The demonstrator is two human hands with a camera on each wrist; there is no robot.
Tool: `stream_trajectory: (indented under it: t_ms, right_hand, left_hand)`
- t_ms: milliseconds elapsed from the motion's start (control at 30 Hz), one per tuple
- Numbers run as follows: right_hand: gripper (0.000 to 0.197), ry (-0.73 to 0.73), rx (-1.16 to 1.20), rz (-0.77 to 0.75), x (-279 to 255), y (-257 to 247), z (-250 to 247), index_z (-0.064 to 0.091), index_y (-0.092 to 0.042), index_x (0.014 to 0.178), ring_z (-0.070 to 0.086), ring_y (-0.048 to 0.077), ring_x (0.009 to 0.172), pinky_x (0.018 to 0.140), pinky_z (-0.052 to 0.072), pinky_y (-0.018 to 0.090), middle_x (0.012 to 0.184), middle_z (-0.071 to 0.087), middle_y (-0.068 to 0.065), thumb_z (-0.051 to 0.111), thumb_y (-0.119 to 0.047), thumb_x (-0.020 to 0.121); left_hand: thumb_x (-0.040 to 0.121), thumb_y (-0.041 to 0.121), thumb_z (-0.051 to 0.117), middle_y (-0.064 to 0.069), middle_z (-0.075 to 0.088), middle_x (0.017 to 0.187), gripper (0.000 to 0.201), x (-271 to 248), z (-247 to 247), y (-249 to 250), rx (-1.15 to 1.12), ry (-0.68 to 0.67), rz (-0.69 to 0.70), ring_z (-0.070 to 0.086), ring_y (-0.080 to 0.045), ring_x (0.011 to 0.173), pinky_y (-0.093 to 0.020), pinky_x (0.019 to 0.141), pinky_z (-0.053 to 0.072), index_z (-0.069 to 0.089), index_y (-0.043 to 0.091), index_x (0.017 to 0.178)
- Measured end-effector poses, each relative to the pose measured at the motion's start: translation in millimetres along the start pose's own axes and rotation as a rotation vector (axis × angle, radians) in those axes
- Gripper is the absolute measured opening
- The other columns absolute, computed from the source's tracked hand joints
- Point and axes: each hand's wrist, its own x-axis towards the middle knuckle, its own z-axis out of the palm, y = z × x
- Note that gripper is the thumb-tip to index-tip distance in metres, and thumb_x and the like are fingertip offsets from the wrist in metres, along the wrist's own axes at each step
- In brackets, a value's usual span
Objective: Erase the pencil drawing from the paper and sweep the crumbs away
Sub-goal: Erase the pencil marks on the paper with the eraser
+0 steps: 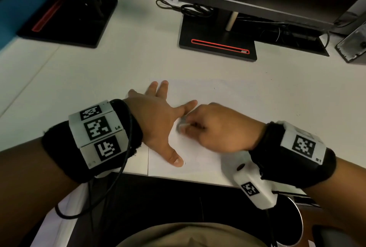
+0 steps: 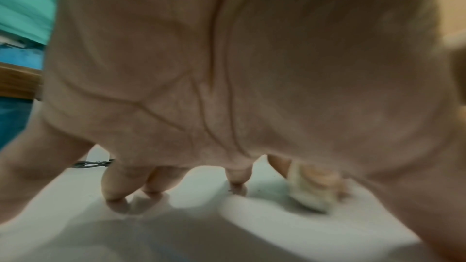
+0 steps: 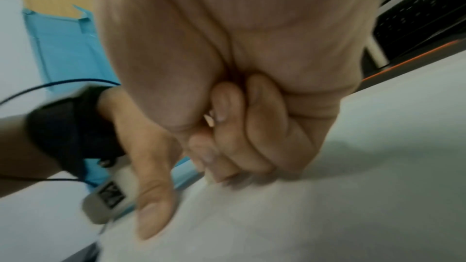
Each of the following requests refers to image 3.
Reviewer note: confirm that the person's right hand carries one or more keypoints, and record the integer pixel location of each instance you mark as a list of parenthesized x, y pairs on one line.
[(236, 39)]

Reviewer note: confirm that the person's left hand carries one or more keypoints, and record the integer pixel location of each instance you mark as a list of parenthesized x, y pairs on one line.
[(149, 154)]

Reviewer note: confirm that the white eraser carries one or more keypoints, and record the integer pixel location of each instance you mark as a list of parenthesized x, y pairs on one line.
[(209, 120)]

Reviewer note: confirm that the person's left forearm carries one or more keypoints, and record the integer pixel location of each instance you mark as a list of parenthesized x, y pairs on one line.
[(22, 154)]

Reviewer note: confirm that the blue plastic sheet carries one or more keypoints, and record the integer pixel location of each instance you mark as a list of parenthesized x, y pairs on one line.
[(65, 48)]

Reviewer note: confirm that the beige cylinder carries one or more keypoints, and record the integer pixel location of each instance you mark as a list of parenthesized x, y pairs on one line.
[(376, 52)]

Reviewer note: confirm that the black keyboard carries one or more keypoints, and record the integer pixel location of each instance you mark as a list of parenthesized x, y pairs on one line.
[(418, 22)]

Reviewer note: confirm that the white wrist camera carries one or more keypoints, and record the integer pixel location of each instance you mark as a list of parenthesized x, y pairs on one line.
[(123, 180)]

